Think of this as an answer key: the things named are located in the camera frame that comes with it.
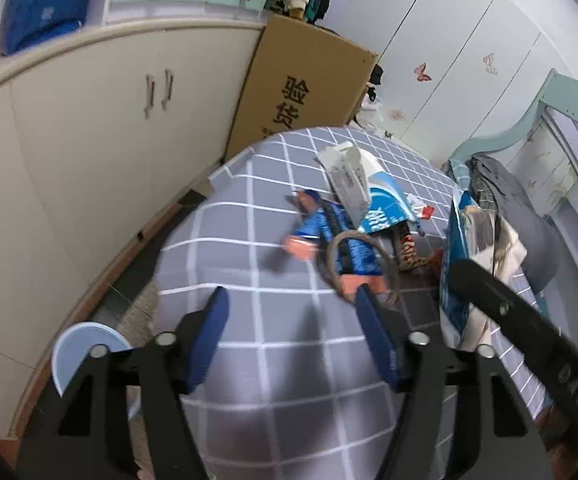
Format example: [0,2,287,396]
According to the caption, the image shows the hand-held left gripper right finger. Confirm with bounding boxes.
[354,285,554,480]

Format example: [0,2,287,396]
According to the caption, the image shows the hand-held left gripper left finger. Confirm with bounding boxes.
[16,285,230,480]

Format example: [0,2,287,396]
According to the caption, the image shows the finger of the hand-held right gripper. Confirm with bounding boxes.
[446,259,578,441]

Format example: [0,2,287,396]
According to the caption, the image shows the blue orange snack wrapper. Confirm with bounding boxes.
[284,189,335,261]
[321,200,387,301]

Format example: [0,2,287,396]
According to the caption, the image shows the brown ring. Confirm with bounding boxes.
[328,230,405,308]

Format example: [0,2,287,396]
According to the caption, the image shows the red white snack wrapper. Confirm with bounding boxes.
[394,232,427,271]

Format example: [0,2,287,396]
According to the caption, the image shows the crushed blue white carton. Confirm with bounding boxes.
[316,141,422,233]

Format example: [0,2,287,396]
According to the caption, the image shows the blue white plastic bag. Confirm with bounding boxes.
[461,207,530,356]

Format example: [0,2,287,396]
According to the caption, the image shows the grey checked cloth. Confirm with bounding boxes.
[154,127,570,480]

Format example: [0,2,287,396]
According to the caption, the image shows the grey clothes on chair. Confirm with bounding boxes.
[469,155,562,291]

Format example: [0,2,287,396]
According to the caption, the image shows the light blue checked pillow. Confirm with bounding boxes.
[446,159,472,191]

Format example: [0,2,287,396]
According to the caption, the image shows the cream cabinet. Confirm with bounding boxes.
[0,17,270,441]

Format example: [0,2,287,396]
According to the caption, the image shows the black garment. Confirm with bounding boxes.
[368,65,385,102]

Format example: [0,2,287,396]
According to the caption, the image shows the brown cardboard box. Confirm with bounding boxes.
[224,12,380,163]

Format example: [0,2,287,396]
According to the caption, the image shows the white wardrobe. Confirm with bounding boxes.
[354,0,570,166]

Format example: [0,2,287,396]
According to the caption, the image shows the blue fabric bag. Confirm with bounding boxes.
[0,0,95,56]

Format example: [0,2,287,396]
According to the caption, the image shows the mint bed frame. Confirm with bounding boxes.
[449,67,578,261]

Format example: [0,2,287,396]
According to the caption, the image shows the metal cabinet handle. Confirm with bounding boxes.
[142,74,156,120]
[160,67,175,112]

